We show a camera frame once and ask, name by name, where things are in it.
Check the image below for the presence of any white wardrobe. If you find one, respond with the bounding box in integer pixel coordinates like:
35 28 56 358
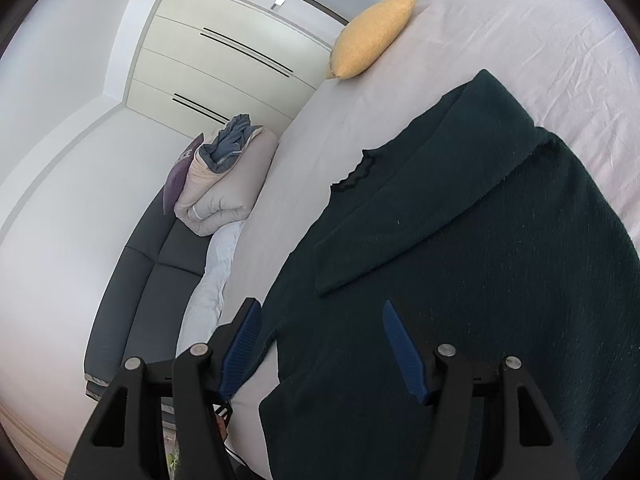
122 0 351 128

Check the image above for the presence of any bed with white sheet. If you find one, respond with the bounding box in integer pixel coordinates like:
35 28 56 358
175 0 640 480

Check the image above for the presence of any blue grey cloth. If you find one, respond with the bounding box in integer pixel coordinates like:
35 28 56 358
207 114 253 173

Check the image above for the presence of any yellow pillow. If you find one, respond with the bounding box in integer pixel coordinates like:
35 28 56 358
326 0 420 81

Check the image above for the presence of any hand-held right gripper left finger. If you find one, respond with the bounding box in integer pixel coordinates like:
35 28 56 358
65 298 262 480

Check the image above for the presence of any purple pillow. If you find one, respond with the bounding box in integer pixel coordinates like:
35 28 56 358
163 132 206 216

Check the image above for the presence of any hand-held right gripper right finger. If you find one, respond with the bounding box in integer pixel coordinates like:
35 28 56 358
382 300 581 480

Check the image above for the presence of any folded beige quilt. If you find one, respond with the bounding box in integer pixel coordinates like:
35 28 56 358
174 122 279 237

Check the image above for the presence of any white blanket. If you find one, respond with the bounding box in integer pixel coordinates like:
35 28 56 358
176 220 246 361

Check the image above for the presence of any dark green sweater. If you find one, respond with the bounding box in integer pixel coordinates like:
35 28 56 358
258 69 640 480

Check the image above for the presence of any dark grey sofa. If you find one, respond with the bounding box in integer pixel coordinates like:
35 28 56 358
82 180 221 401

